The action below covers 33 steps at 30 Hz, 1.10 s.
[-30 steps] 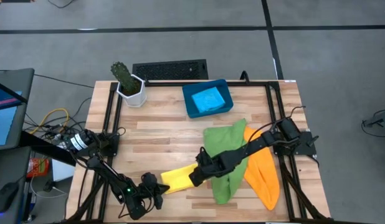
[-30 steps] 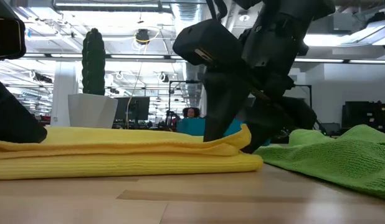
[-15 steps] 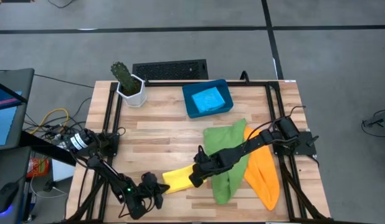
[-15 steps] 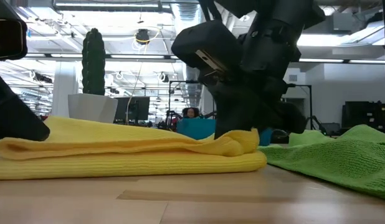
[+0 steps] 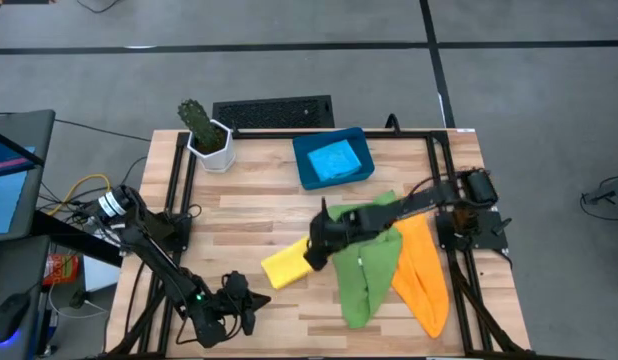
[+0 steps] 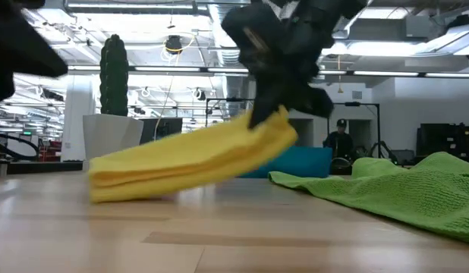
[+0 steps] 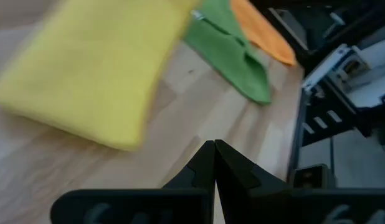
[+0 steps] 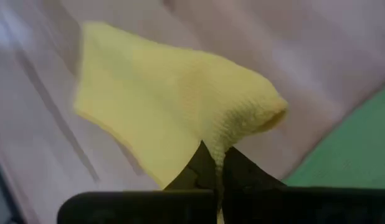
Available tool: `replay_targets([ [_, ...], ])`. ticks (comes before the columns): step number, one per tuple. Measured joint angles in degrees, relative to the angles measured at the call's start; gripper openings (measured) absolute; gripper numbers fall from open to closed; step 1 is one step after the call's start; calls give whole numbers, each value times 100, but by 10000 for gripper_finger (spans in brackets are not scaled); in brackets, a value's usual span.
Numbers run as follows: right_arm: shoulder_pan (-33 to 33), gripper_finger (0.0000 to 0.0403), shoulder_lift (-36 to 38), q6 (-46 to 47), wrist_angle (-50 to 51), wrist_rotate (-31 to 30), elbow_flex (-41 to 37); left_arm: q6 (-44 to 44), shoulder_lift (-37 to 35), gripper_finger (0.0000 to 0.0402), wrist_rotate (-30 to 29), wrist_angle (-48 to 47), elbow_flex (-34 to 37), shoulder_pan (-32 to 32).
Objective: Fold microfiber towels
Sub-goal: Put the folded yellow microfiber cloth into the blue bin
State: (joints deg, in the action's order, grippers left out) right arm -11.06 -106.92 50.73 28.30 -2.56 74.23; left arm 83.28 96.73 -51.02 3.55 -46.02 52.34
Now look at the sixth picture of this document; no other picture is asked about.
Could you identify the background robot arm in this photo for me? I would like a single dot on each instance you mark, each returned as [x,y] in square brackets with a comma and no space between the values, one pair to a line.
[382,149]

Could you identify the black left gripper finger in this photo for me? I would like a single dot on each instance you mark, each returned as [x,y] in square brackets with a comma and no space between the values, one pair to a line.
[1,87]
[18,49]

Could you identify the yellow microfiber towel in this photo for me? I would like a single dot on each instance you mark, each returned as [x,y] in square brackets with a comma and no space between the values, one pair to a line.
[181,163]

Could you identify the person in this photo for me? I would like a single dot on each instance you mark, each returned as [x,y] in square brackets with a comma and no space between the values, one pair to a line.
[340,144]

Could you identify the black round chair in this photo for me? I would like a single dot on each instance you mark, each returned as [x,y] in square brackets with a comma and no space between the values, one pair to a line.
[340,168]

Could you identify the white hexagonal plant pot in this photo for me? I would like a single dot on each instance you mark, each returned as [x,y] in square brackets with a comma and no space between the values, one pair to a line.
[109,134]

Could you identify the green cactus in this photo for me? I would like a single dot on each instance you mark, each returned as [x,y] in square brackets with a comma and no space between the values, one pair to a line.
[114,76]

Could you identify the black monitor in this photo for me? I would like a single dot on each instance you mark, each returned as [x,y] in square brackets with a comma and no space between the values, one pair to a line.
[166,129]

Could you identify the black equipment cabinet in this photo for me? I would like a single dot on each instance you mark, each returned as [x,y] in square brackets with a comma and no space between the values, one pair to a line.
[443,138]

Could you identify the red tool cart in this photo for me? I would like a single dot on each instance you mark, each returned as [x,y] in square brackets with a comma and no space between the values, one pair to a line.
[50,149]

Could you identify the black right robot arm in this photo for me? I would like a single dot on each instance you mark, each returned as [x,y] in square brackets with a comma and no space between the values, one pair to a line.
[257,22]

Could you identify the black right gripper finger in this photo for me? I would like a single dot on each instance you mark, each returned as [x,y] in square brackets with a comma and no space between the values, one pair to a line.
[263,106]

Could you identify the blue plastic bin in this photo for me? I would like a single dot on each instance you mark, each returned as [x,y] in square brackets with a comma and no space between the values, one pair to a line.
[310,163]

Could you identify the black ceiling fixture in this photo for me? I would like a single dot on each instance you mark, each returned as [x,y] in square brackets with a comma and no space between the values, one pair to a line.
[174,44]

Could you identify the green microfiber towel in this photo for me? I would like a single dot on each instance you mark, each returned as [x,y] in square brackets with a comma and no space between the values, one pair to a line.
[409,201]

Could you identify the yellow hanging pendant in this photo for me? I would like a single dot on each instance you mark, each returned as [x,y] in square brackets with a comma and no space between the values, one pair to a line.
[339,89]

